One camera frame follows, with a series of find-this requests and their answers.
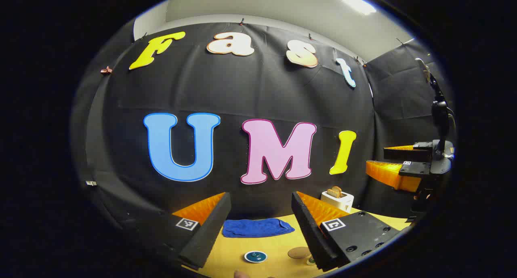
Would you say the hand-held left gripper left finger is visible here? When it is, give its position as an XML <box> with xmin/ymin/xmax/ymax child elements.
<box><xmin>123</xmin><ymin>192</ymin><xmax>232</xmax><ymax>270</ymax></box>

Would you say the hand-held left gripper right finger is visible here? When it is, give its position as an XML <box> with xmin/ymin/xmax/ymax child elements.
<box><xmin>291</xmin><ymin>191</ymin><xmax>413</xmax><ymax>272</ymax></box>

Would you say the round brown coaster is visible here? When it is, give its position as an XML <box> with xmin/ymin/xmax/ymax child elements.
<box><xmin>288</xmin><ymin>247</ymin><xmax>312</xmax><ymax>259</ymax></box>

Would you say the small green teacup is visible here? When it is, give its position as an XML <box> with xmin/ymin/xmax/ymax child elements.
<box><xmin>244</xmin><ymin>251</ymin><xmax>268</xmax><ymax>264</ymax></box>

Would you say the white toaster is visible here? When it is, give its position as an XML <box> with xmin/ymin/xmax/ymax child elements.
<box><xmin>321</xmin><ymin>190</ymin><xmax>355</xmax><ymax>213</ymax></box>

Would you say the blue cloth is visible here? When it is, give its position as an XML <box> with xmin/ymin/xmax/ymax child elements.
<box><xmin>222</xmin><ymin>218</ymin><xmax>295</xmax><ymax>238</ymax></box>

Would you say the black backdrop cloth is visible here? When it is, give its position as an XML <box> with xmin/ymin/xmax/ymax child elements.
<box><xmin>79</xmin><ymin>21</ymin><xmax>457</xmax><ymax>230</ymax></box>

